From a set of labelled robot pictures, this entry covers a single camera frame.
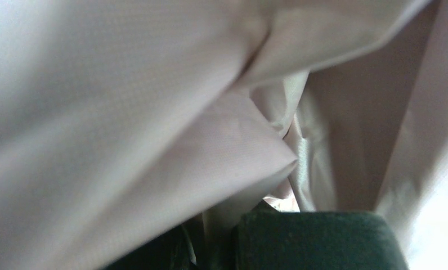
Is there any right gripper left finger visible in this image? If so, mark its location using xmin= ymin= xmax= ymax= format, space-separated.
xmin=105 ymin=226 xmax=196 ymax=270

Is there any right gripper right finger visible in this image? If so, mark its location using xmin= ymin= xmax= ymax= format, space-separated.
xmin=233 ymin=201 xmax=408 ymax=270

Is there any pink folding umbrella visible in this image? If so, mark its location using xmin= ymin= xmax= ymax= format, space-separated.
xmin=0 ymin=1 xmax=448 ymax=269

